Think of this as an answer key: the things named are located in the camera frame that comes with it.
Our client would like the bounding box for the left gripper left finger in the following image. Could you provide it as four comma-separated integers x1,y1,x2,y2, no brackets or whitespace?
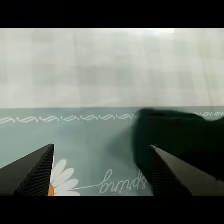
0,143,55,197

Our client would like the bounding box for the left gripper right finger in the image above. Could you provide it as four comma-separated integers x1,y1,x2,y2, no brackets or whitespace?
149,144,224,197

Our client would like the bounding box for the dark green T-shirt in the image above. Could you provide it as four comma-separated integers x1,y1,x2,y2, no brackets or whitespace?
130,107,224,194

